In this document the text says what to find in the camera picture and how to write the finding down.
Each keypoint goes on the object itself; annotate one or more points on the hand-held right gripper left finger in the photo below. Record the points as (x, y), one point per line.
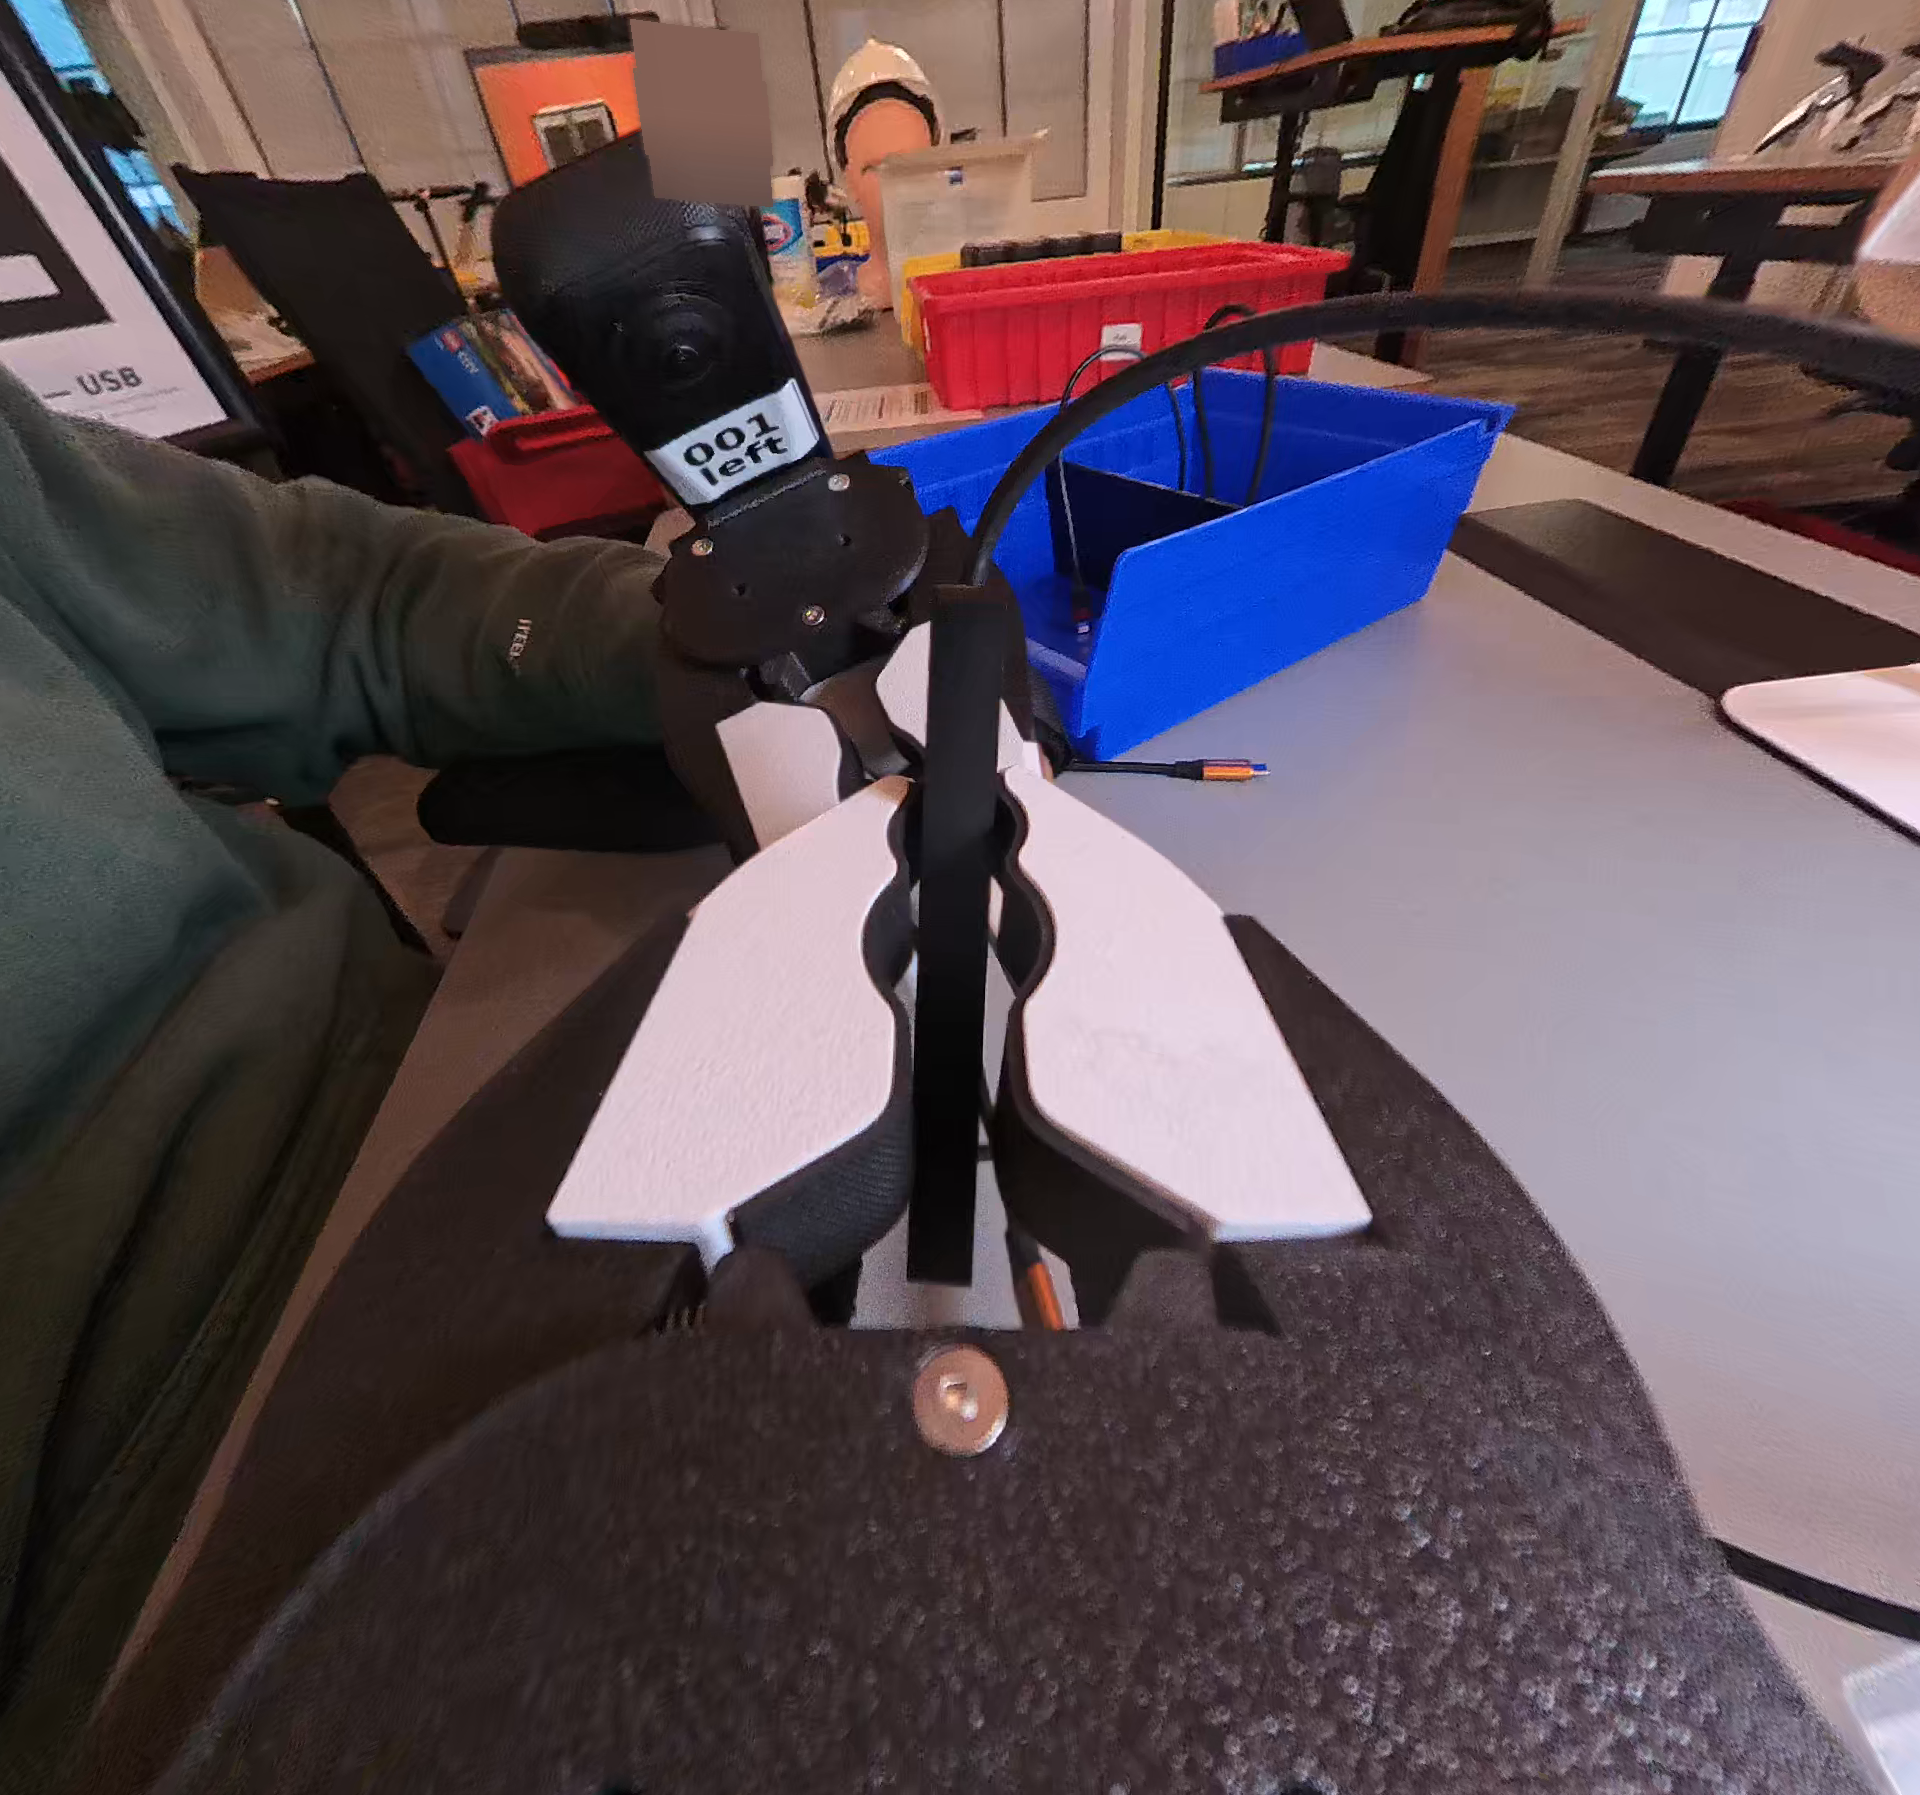
(741, 1065)

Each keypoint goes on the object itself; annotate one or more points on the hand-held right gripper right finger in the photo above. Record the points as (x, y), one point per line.
(1185, 1065)

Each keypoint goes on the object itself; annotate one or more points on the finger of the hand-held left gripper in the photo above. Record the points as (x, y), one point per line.
(901, 692)
(800, 781)

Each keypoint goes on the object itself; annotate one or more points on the blue plastic bin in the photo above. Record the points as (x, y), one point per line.
(1271, 592)

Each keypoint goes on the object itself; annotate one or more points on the white wipes canister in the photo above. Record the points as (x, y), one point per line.
(791, 247)

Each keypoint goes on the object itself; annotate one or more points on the blue printed box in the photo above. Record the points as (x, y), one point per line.
(477, 366)

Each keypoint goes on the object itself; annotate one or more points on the red plastic basket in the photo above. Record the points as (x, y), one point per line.
(554, 473)

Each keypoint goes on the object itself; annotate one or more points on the orange screen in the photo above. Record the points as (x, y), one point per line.
(536, 101)

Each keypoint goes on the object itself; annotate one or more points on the white paper sheet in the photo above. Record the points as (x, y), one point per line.
(901, 406)

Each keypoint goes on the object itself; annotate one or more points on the yellow plastic bin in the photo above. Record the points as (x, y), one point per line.
(921, 286)

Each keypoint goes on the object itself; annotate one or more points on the black bin divider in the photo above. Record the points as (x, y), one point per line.
(1153, 532)

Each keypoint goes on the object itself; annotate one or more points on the mannequin head white helmet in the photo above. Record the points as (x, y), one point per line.
(881, 101)

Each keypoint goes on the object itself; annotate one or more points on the white plastic container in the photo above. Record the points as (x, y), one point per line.
(966, 211)

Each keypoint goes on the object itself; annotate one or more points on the black office chair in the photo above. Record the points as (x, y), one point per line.
(329, 310)

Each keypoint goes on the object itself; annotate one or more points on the red plastic bin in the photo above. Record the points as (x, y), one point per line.
(1131, 323)

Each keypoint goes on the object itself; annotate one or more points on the black floor lamp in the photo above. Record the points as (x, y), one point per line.
(1169, 20)

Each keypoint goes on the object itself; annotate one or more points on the small blue bin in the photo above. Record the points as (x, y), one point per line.
(1251, 59)

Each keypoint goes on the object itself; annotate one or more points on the wooden standing desk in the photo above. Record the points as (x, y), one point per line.
(1351, 47)

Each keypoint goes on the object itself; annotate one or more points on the wooden pillar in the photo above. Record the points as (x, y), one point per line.
(1478, 59)

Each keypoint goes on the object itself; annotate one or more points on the black bag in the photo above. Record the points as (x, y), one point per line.
(1470, 17)

